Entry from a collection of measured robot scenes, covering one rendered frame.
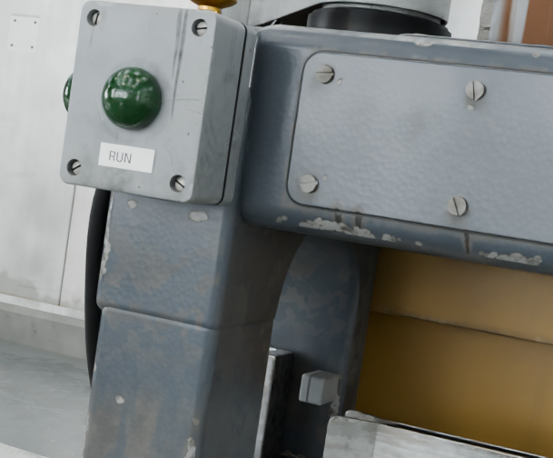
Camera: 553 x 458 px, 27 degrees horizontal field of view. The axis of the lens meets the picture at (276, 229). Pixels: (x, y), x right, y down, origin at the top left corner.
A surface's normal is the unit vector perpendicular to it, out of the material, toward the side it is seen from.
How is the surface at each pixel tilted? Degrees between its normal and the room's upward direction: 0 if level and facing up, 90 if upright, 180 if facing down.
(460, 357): 90
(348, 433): 90
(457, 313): 90
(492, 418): 90
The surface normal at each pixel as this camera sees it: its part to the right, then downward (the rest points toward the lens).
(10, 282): -0.40, -0.01
